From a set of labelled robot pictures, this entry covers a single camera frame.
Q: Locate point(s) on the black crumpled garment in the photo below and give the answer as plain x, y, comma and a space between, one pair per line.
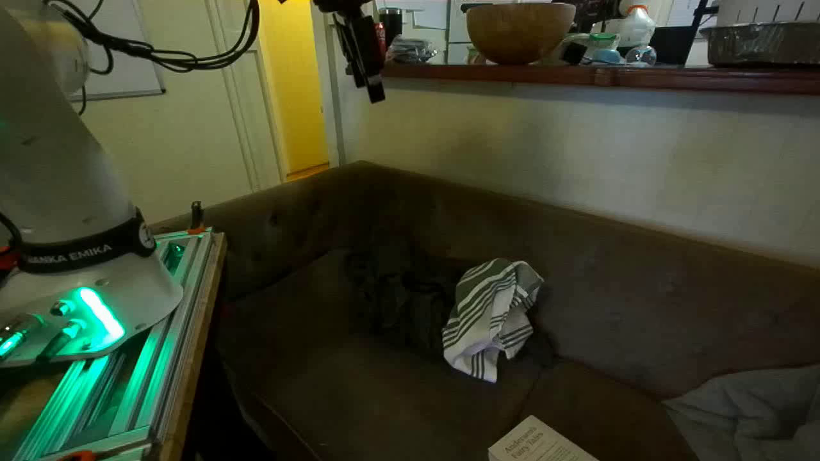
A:
399, 297

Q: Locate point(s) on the white paper booklet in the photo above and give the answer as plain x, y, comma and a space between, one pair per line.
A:
540, 440

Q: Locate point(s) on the wooden bowl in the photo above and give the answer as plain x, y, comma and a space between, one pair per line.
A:
518, 32

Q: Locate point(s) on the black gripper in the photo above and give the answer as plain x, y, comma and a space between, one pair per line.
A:
359, 42

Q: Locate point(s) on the white plastic jug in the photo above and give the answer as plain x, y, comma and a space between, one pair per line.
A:
636, 26

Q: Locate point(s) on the whiteboard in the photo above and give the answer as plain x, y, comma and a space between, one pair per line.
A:
129, 52

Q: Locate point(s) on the bluish glass dish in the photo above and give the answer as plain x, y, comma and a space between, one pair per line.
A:
412, 52

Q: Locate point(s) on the dark tumbler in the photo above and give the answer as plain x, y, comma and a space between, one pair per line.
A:
393, 26

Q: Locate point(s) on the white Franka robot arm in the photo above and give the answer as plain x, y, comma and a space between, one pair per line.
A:
60, 169

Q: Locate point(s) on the small black red knob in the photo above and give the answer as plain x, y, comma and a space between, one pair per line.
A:
198, 217

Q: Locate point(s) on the metal tray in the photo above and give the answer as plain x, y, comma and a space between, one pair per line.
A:
760, 44

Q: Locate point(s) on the green white striped cloth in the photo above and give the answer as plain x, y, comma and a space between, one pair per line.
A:
489, 320

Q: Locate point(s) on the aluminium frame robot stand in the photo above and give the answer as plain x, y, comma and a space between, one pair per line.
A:
129, 385

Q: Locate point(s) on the grey pillow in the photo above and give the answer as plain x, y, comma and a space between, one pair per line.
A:
751, 413

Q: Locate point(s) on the green cup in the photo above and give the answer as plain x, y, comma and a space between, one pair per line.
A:
603, 46

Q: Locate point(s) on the brown couch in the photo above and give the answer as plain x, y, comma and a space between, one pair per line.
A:
616, 289

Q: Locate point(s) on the dark wooden counter ledge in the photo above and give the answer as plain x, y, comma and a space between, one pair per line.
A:
599, 76

